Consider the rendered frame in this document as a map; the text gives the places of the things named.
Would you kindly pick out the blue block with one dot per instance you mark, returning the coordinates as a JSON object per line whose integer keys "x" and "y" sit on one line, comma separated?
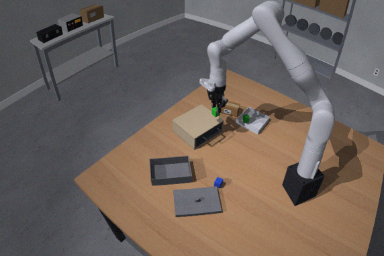
{"x": 218, "y": 182}

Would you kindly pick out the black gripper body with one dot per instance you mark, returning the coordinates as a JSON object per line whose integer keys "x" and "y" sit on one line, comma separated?
{"x": 219, "y": 91}

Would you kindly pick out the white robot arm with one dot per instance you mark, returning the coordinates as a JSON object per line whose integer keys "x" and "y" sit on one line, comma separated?
{"x": 266, "y": 18}

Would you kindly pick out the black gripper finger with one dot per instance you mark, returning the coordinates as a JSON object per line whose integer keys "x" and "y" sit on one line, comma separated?
{"x": 213, "y": 103}
{"x": 222, "y": 102}

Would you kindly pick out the brown cardboard box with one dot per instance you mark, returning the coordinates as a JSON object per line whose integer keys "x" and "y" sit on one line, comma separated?
{"x": 231, "y": 109}

